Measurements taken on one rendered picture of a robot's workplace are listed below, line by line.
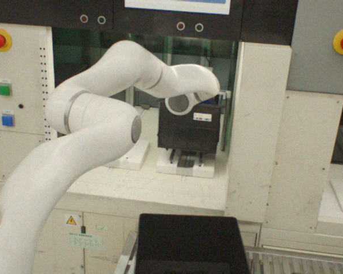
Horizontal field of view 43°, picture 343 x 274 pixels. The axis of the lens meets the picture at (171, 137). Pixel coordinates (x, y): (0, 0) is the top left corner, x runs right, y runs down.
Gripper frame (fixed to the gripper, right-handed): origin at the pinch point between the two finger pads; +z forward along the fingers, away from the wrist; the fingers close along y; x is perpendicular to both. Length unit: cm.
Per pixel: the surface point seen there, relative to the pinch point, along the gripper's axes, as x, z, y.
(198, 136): -19.2, -9.5, 4.4
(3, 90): -1, -36, -53
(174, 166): -31.3, -11.6, -3.3
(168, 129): -17.6, -10.1, -6.5
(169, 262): -45, -48, 3
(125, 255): -45, -47, -11
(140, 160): -31.3, -10.0, -16.3
